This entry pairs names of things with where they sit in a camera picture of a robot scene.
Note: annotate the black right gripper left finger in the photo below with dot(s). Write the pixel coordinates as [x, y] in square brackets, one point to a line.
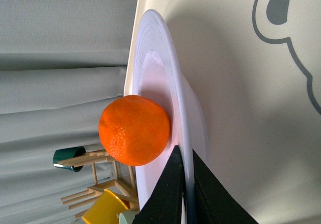
[165, 203]

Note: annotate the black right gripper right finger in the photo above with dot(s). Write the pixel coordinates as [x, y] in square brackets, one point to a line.
[213, 202]

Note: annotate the orange mandarin fruit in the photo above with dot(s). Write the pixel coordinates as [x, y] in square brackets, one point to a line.
[134, 130]

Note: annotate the lavender round plate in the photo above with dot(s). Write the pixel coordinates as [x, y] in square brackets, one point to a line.
[157, 76]

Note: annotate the light green bowl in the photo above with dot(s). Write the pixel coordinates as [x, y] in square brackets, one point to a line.
[127, 217]

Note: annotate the wooden dish drying rack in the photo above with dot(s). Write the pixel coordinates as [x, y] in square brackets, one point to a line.
[126, 192]

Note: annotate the yellow mug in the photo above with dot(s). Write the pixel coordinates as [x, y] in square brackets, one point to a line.
[105, 209]

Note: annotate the dark green mug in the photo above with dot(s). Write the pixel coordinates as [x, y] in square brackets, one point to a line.
[68, 153]

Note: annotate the beige bear serving tray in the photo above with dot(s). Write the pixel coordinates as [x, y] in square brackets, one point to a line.
[248, 62]

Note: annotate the grey curtain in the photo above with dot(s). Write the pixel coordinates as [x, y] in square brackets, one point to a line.
[62, 63]

